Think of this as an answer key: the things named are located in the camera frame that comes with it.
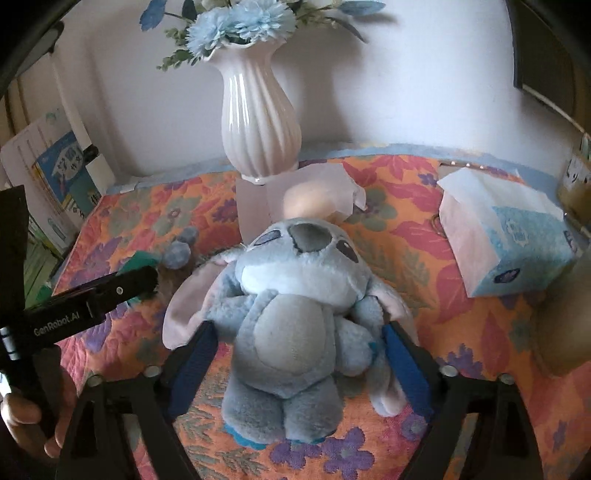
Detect dark picture frame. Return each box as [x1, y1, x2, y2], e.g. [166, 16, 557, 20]
[505, 0, 591, 130]

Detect white ribbed vase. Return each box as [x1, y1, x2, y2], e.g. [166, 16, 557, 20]
[205, 39, 303, 185]

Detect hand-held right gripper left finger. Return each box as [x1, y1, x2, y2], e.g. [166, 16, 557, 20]
[55, 320, 220, 480]

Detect white tube with black band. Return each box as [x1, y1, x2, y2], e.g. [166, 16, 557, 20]
[48, 18, 112, 195]

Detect beige blurred object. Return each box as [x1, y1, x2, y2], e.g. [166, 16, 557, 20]
[531, 258, 591, 379]

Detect brown plush with blue pompoms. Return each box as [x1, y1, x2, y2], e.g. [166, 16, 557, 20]
[154, 226, 200, 303]

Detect floral blanket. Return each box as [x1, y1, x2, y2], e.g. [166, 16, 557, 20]
[46, 152, 591, 480]

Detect person's left hand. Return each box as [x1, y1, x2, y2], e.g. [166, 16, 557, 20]
[0, 344, 81, 460]

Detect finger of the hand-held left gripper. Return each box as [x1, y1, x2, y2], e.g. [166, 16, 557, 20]
[85, 265, 160, 317]

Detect blue white tissue box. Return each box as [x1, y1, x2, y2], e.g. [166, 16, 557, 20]
[436, 167, 580, 298]

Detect green cloth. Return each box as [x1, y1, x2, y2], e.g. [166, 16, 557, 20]
[117, 251, 162, 305]

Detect blue plush toy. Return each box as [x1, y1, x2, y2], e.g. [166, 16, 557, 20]
[163, 218, 419, 450]

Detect row of books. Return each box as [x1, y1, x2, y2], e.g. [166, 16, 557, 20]
[0, 111, 105, 296]

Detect blue artificial flowers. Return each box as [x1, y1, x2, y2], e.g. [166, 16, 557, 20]
[139, 0, 389, 72]

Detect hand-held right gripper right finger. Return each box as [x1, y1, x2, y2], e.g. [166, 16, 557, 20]
[381, 318, 546, 480]

